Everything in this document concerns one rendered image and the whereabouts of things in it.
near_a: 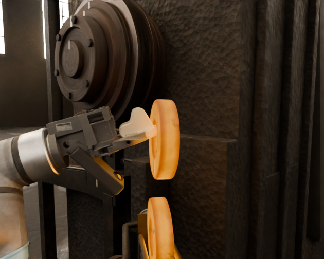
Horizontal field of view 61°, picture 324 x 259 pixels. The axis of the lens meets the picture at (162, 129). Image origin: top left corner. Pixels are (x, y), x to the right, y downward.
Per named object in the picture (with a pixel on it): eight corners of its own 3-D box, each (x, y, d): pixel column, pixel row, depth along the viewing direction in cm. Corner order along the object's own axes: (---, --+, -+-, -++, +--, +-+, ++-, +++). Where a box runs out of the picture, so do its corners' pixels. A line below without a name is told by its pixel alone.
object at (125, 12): (81, 123, 120) (77, 12, 114) (154, 132, 86) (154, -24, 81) (67, 124, 115) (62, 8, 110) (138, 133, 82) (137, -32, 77)
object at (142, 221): (169, 257, 64) (168, 211, 64) (169, 258, 64) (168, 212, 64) (138, 260, 63) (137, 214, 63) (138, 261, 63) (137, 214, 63)
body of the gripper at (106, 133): (111, 106, 47) (40, 126, 45) (125, 152, 48) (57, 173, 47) (111, 105, 55) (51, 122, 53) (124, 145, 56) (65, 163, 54)
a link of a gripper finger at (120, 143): (145, 132, 48) (96, 147, 47) (147, 141, 48) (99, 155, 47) (142, 129, 53) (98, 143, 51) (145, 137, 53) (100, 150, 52)
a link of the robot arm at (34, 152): (31, 188, 46) (45, 173, 55) (60, 179, 46) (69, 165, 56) (12, 138, 44) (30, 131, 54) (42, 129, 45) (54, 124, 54)
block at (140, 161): (154, 221, 95) (154, 153, 93) (171, 228, 90) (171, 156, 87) (129, 231, 88) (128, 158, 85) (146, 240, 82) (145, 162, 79)
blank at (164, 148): (163, 104, 61) (148, 103, 61) (181, 94, 46) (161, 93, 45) (163, 173, 61) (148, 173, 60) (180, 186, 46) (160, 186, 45)
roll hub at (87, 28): (68, 101, 105) (65, 26, 102) (109, 102, 85) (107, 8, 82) (53, 102, 101) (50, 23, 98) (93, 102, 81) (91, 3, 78)
